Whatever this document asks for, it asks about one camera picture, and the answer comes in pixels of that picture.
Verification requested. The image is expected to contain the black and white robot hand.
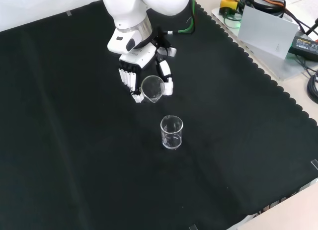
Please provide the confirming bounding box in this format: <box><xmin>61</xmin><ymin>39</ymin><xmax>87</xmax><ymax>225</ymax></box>
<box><xmin>117</xmin><ymin>26</ymin><xmax>178</xmax><ymax>104</ymax></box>

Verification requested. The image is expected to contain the small clear glass beaker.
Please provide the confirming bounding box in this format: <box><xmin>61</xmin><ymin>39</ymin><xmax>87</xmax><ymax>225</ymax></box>
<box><xmin>140</xmin><ymin>75</ymin><xmax>165</xmax><ymax>104</ymax></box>

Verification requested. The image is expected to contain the clear glass beaker with markings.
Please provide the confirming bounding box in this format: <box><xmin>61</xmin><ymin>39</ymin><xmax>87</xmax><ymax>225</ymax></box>
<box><xmin>159</xmin><ymin>114</ymin><xmax>185</xmax><ymax>150</ymax></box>

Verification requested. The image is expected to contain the black bench cloth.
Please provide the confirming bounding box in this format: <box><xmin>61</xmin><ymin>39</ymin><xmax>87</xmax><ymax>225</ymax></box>
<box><xmin>0</xmin><ymin>0</ymin><xmax>318</xmax><ymax>230</ymax></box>

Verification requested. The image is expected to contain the yellow stop button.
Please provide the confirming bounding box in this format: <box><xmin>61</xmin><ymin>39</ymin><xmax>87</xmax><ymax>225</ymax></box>
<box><xmin>219</xmin><ymin>0</ymin><xmax>243</xmax><ymax>16</ymax></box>

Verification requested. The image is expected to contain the pale white board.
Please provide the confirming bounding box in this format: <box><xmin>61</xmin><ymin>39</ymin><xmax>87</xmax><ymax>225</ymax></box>
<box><xmin>237</xmin><ymin>3</ymin><xmax>301</xmax><ymax>60</ymax></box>

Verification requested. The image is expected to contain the black power adapter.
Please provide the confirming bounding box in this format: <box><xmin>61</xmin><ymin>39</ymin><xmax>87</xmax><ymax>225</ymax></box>
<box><xmin>287</xmin><ymin>30</ymin><xmax>318</xmax><ymax>60</ymax></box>

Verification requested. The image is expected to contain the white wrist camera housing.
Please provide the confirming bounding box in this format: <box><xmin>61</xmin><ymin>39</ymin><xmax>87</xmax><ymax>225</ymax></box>
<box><xmin>107</xmin><ymin>28</ymin><xmax>143</xmax><ymax>54</ymax></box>

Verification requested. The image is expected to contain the green cable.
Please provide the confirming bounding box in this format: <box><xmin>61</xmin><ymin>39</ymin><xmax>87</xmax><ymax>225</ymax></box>
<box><xmin>167</xmin><ymin>0</ymin><xmax>197</xmax><ymax>36</ymax></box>

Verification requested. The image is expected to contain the orange cable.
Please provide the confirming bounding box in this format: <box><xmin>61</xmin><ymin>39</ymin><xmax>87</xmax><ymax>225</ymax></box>
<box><xmin>255</xmin><ymin>0</ymin><xmax>287</xmax><ymax>8</ymax></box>

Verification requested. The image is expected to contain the black cable bundle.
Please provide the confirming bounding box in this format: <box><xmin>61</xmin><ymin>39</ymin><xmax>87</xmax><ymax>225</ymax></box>
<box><xmin>306</xmin><ymin>70</ymin><xmax>318</xmax><ymax>104</ymax></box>

